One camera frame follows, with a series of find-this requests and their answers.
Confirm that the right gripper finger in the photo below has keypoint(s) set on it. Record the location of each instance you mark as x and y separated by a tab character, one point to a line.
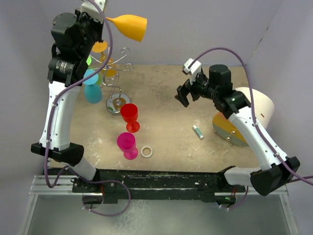
183	90
182	99

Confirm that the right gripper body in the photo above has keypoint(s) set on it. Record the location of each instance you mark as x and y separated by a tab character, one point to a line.
200	86

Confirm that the pink plastic wine glass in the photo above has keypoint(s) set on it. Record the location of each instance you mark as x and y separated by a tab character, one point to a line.
127	143

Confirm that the orange wine glass front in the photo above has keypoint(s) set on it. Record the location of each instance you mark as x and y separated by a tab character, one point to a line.
100	47

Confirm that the orange wine glass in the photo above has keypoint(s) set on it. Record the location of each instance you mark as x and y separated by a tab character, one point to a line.
100	47
131	26

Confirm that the blue plastic wine glass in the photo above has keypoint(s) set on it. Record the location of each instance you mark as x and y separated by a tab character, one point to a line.
92	90

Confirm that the green plastic wine glass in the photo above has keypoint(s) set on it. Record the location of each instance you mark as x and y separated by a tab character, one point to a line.
94	64

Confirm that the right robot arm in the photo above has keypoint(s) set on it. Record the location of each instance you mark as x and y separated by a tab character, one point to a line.
274	164

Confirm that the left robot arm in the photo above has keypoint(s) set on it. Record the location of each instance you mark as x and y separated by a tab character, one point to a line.
74	35

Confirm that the red plastic wine glass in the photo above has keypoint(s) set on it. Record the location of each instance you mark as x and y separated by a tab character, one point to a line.
129	113

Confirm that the white green lip balm tube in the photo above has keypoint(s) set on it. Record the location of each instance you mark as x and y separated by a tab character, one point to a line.
198	132

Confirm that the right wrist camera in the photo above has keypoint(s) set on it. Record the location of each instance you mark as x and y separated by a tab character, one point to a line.
192	68

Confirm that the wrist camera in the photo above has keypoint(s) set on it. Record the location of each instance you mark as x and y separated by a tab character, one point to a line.
192	68
95	9

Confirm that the chrome wire wine glass rack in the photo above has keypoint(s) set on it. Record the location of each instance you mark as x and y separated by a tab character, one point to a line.
109	78

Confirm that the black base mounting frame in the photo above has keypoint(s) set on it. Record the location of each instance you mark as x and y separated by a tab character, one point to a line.
113	185

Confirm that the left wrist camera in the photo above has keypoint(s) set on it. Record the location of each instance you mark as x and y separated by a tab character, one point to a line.
95	9

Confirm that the aluminium rail frame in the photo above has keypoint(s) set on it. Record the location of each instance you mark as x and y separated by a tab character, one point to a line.
53	209

